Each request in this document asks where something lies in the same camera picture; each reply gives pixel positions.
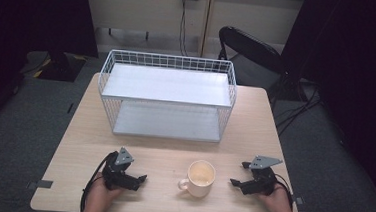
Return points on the grey table bracket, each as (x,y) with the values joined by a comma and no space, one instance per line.
(299,200)
(40,184)

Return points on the cream ceramic cup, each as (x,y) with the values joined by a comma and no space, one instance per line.
(200,178)

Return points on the vertical wooden wall strip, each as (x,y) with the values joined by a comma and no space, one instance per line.
(206,23)

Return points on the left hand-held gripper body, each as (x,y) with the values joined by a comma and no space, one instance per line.
(117,176)

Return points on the black stand base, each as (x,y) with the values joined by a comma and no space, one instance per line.
(60,67)

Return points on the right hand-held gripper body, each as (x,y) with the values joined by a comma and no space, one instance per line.
(261,179)

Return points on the person's right hand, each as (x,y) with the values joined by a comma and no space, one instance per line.
(278,201)

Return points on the person's left hand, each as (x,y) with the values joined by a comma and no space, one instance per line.
(101,195)

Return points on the black folding chair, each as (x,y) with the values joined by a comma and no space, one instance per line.
(250,45)

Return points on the black curtain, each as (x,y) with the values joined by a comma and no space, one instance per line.
(356,64)

